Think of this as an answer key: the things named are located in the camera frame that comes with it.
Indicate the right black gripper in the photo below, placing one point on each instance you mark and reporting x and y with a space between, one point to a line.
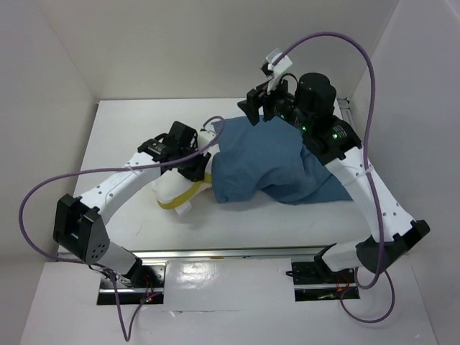
257 97

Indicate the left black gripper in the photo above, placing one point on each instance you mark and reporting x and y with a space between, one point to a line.
198 172

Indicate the white pillow yellow edge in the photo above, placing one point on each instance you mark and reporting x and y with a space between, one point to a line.
174 192

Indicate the blue pillowcase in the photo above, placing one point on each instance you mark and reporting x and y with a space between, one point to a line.
269 157

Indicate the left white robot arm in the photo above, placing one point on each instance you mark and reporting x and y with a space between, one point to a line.
176 162

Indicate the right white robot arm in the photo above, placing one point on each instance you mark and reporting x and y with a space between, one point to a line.
393 231

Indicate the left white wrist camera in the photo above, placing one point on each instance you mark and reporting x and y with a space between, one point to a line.
206 139

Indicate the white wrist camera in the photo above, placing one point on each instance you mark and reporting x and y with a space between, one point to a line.
206 139
274 67

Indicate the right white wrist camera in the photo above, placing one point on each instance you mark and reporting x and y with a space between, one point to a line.
274 67

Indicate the aluminium side rail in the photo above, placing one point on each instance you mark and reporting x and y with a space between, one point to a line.
345 109

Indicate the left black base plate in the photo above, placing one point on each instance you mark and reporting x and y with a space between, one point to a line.
149 287

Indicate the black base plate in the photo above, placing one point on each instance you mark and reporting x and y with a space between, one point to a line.
149 287
310 286

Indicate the aluminium front rail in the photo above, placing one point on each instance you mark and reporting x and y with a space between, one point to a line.
256 252

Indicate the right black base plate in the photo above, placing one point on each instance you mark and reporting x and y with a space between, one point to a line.
310 286

